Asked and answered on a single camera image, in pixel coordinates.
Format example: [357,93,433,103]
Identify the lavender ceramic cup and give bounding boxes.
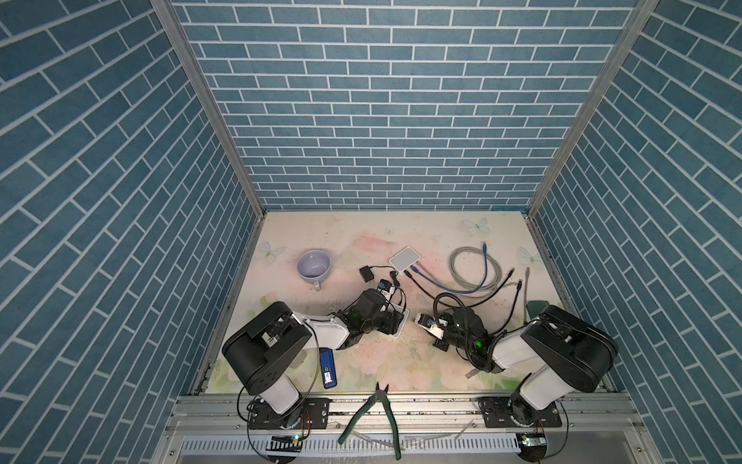
[297,249,332,292]

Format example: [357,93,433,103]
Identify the controller board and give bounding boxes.
[516,432,548,454]
[265,435,305,463]

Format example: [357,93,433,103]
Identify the left controller board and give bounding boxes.
[265,435,305,463]

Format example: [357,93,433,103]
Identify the blue ethernet cable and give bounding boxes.
[408,242,489,295]

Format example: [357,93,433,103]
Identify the black ethernet cable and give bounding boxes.
[402,268,517,309]
[500,279,526,338]

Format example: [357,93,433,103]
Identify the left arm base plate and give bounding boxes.
[247,397,330,430]

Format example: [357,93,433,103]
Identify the coiled grey ethernet cable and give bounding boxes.
[448,246,504,294]

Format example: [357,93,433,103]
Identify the black power adapter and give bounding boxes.
[359,266,375,283]

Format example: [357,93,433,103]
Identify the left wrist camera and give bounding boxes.
[377,278,396,295]

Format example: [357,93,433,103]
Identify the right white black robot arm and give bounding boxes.
[415,305,618,426]

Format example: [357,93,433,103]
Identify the green handled pliers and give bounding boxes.
[337,382,403,462]

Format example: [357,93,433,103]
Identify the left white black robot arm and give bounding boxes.
[221,289,410,415]

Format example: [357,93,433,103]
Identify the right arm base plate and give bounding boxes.
[477,394,562,428]

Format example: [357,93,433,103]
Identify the blue black handheld tool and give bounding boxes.
[320,348,337,390]

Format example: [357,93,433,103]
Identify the aluminium front rail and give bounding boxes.
[154,392,661,463]

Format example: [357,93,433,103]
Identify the right controller board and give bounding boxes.
[516,432,548,454]

